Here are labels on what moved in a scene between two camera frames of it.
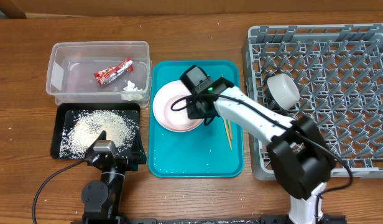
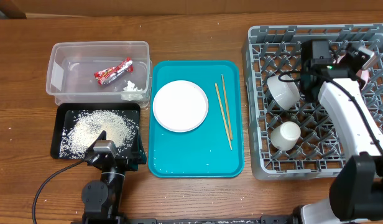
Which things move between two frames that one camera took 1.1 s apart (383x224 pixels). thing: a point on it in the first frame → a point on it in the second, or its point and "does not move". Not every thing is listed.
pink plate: [173, 121] does not move
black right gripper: [193, 114] → [360, 81]
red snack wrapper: [104, 76] does not move
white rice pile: [88, 124] does not move
